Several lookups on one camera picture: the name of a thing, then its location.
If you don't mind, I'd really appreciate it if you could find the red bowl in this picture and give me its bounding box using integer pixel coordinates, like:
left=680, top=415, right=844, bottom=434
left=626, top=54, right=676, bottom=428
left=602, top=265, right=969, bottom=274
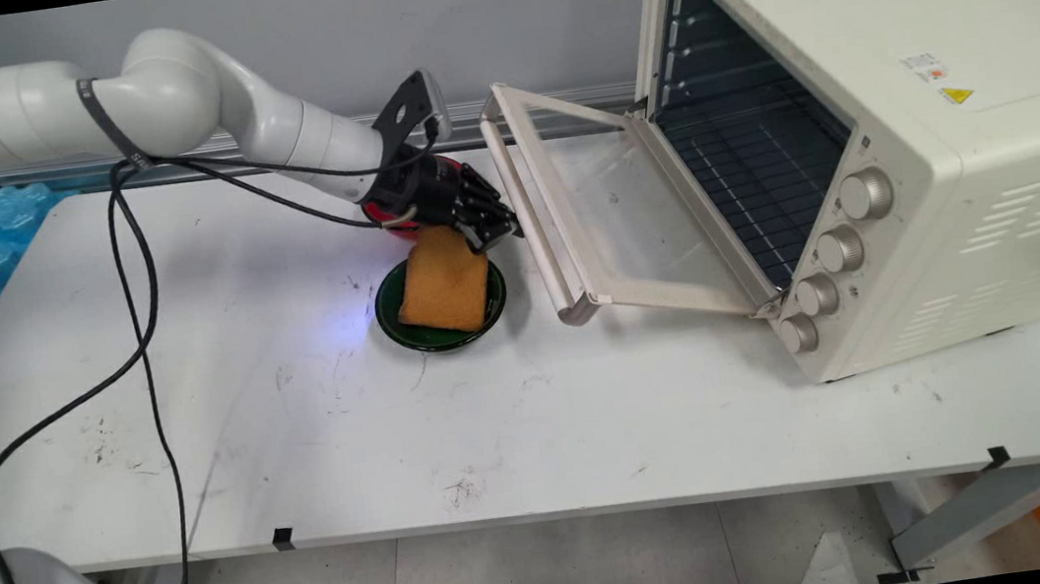
left=356, top=152, right=474, bottom=244

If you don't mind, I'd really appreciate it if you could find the grey table leg with foot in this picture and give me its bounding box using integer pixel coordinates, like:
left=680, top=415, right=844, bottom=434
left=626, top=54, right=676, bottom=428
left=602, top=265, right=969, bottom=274
left=867, top=463, right=1040, bottom=584

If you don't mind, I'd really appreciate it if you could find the metal oven wire rack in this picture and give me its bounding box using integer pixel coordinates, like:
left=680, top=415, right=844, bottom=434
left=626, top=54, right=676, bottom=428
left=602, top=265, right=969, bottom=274
left=656, top=79, right=867, bottom=303

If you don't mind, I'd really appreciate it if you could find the glass oven door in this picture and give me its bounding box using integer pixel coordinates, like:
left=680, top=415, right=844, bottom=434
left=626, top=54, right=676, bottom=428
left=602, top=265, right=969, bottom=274
left=472, top=52, right=782, bottom=350

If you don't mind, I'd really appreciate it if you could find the white label sticker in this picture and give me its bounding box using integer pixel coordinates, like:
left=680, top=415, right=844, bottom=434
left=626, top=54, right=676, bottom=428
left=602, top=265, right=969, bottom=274
left=900, top=49, right=948, bottom=85

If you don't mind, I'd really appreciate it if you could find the cream toaster oven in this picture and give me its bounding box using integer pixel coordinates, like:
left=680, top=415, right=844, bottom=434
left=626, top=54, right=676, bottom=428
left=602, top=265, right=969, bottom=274
left=621, top=0, right=1040, bottom=404

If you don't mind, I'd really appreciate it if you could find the black velcro arm strap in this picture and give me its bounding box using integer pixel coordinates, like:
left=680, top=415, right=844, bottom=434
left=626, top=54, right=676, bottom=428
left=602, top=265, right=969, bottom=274
left=75, top=72, right=156, bottom=177

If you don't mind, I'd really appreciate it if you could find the dark green plate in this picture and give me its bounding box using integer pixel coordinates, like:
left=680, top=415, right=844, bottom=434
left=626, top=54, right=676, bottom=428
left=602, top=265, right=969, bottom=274
left=367, top=246, right=514, bottom=360

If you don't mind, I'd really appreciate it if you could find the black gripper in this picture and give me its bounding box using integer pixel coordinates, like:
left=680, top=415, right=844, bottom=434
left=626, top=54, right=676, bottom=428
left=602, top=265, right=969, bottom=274
left=360, top=146, right=526, bottom=267

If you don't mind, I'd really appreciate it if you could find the cream oven door handle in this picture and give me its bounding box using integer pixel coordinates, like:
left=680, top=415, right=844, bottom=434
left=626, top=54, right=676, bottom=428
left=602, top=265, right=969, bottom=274
left=480, top=108, right=603, bottom=336

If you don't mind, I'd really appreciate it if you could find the brown toast bread slice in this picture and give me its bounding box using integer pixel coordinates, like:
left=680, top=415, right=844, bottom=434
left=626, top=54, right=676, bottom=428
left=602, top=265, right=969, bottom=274
left=386, top=217, right=497, bottom=342

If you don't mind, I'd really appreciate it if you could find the black camera USB cable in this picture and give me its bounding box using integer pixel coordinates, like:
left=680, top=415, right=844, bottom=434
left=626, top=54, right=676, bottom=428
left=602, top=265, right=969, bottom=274
left=104, top=113, right=499, bottom=584

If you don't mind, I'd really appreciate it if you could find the large silver oven knob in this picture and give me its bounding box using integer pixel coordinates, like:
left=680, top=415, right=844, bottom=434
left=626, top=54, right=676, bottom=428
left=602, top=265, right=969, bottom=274
left=835, top=165, right=896, bottom=224

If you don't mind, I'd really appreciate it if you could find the black gripper connector cable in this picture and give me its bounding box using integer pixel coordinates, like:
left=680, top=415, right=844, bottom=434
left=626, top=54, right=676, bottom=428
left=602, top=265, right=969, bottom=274
left=0, top=125, right=452, bottom=531

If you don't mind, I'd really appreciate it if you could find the aluminium wall rail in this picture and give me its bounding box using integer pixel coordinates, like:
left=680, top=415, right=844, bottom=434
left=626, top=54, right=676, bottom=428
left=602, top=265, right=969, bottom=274
left=0, top=79, right=649, bottom=206

